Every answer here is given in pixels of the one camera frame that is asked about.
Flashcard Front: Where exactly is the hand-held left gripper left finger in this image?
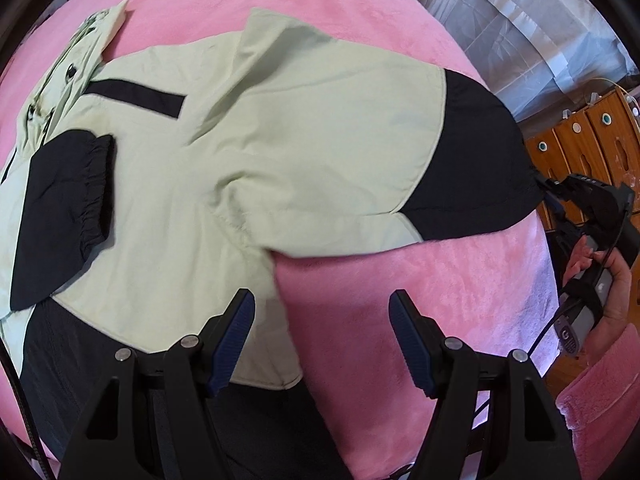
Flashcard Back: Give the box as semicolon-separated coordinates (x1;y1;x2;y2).
59;288;257;480

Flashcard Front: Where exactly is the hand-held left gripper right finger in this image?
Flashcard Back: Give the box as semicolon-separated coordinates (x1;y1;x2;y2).
388;289;583;480

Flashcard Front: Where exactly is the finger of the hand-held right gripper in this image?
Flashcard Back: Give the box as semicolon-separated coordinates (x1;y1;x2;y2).
536;175;571;197
542;193;572;225

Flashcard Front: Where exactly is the light green and black jacket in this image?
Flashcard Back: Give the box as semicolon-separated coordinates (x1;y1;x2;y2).
0;2;546;461

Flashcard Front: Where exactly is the person's right hand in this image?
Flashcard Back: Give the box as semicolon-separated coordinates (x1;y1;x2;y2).
562;246;633;333

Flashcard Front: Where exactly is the wooden drawer cabinet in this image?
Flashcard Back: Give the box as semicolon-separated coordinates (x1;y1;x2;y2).
520;79;640;311

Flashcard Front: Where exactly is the pink fleece blanket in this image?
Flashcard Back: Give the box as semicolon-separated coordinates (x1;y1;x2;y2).
0;0;576;480

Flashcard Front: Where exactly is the white cable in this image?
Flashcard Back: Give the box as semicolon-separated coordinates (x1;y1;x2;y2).
581;77;640;117

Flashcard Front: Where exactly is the black cable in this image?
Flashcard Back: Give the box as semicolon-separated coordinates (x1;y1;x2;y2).
0;347;55;480

